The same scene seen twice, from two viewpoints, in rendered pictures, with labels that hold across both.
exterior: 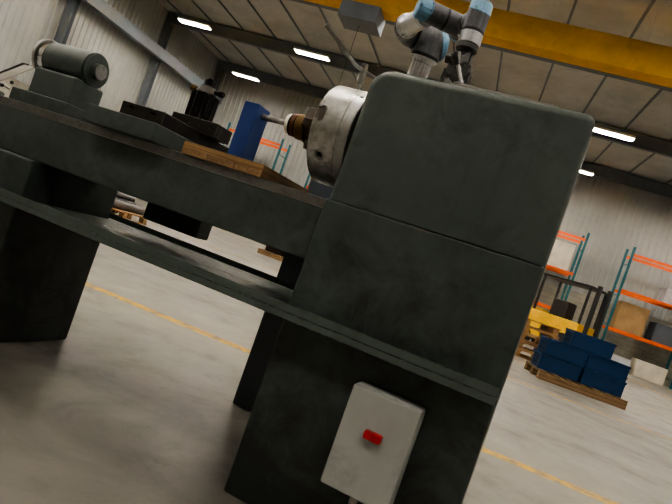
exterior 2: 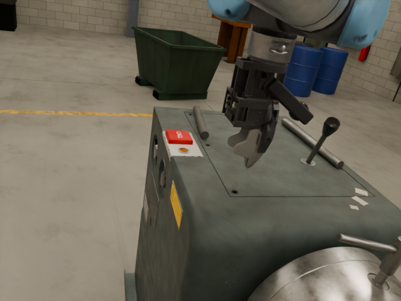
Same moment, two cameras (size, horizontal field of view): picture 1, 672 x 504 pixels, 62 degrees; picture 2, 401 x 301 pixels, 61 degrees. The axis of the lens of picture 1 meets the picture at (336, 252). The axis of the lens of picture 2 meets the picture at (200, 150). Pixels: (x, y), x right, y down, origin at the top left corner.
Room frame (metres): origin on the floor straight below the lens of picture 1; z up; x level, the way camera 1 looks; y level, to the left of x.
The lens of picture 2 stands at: (2.28, 0.23, 1.60)
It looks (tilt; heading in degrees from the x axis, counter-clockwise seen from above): 26 degrees down; 231
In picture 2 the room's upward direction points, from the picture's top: 11 degrees clockwise
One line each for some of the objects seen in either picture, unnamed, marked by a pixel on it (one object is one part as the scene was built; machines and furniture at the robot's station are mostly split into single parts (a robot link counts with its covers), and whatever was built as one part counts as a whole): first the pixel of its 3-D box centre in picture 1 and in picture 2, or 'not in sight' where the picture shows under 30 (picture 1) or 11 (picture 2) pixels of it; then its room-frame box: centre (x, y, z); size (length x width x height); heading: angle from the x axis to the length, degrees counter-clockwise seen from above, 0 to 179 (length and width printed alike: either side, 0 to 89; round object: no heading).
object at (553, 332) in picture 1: (517, 334); not in sight; (10.68, -3.79, 0.36); 1.26 x 0.86 x 0.73; 88
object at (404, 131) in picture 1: (464, 180); (243, 212); (1.67, -0.29, 1.06); 0.59 x 0.48 x 0.39; 70
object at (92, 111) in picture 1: (168, 145); not in sight; (2.05, 0.71, 0.89); 0.53 x 0.30 x 0.06; 160
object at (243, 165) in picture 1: (248, 172); not in sight; (1.89, 0.37, 0.88); 0.36 x 0.30 x 0.04; 160
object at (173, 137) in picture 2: not in sight; (178, 138); (1.85, -0.40, 1.26); 0.06 x 0.06 x 0.02; 70
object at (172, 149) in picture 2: not in sight; (180, 153); (1.85, -0.38, 1.23); 0.13 x 0.08 x 0.06; 70
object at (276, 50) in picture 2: (468, 40); (271, 48); (1.84, -0.18, 1.53); 0.08 x 0.08 x 0.05
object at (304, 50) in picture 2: not in sight; (301, 71); (-3.29, -4.04, 0.44); 0.59 x 0.59 x 0.88
